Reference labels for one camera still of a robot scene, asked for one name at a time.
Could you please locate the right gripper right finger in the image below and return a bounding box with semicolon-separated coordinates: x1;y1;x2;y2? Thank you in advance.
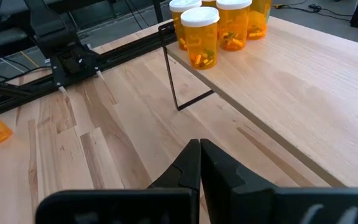
200;138;358;224

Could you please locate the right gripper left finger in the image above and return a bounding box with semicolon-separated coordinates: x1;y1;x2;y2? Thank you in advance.
35;138;202;224

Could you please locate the wooden shelf black metal frame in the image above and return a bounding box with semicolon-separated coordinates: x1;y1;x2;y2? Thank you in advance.
158;14;358;188

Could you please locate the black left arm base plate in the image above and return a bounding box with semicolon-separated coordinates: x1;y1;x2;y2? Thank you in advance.
44;43;103;88

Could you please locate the thin black floor cable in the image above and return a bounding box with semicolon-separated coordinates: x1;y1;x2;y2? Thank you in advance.
282;2;354;23

